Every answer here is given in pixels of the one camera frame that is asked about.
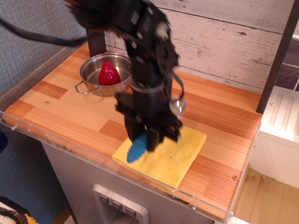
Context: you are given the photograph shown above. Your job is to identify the yellow object at corner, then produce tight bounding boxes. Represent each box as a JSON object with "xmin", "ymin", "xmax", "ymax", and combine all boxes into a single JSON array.
[{"xmin": 13, "ymin": 214, "xmax": 37, "ymax": 224}]

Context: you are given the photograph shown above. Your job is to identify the silver toy cabinet front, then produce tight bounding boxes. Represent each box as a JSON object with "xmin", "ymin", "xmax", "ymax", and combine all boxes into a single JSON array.
[{"xmin": 42, "ymin": 143, "xmax": 213, "ymax": 224}]

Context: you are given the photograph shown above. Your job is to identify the small steel pan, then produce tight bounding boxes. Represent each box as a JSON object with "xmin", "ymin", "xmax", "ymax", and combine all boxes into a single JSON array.
[{"xmin": 75, "ymin": 53, "xmax": 132, "ymax": 96}]

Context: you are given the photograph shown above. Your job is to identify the dark vertical post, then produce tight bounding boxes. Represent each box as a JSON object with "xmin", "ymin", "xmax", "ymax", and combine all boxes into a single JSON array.
[{"xmin": 256, "ymin": 0, "xmax": 299, "ymax": 114}]

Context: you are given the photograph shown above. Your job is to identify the red toy pepper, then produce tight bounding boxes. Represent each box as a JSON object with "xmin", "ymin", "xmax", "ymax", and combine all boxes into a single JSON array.
[{"xmin": 98, "ymin": 61, "xmax": 121, "ymax": 86}]

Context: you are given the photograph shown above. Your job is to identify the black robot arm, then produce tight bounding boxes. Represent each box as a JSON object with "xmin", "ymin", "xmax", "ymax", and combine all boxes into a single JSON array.
[{"xmin": 67, "ymin": 0, "xmax": 182, "ymax": 151}]

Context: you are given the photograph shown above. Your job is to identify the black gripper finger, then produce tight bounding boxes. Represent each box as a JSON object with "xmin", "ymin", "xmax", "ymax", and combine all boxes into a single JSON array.
[
  {"xmin": 146, "ymin": 126, "xmax": 165, "ymax": 152},
  {"xmin": 125, "ymin": 117, "xmax": 145, "ymax": 142}
]

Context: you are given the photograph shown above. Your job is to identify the white toy sink unit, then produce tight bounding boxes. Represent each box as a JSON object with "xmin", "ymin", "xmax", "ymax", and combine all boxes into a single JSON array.
[{"xmin": 249, "ymin": 86, "xmax": 299, "ymax": 188}]

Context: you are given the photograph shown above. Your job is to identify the blue handled metal spoon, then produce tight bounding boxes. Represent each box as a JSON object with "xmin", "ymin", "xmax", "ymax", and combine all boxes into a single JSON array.
[{"xmin": 126, "ymin": 96, "xmax": 187, "ymax": 164}]

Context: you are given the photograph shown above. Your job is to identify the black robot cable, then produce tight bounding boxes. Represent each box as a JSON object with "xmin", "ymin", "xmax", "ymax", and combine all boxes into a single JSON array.
[{"xmin": 0, "ymin": 17, "xmax": 88, "ymax": 47}]

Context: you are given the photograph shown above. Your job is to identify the yellow folded cloth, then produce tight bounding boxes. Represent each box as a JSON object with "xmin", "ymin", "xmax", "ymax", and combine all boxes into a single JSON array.
[{"xmin": 112, "ymin": 126, "xmax": 206, "ymax": 193}]

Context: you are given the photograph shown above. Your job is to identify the clear acrylic edge guard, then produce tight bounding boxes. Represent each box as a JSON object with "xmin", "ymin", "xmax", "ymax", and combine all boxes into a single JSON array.
[{"xmin": 1, "ymin": 112, "xmax": 249, "ymax": 224}]

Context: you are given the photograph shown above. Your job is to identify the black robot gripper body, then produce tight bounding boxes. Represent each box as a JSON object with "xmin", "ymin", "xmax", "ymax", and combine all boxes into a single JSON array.
[{"xmin": 115, "ymin": 37, "xmax": 182, "ymax": 141}]

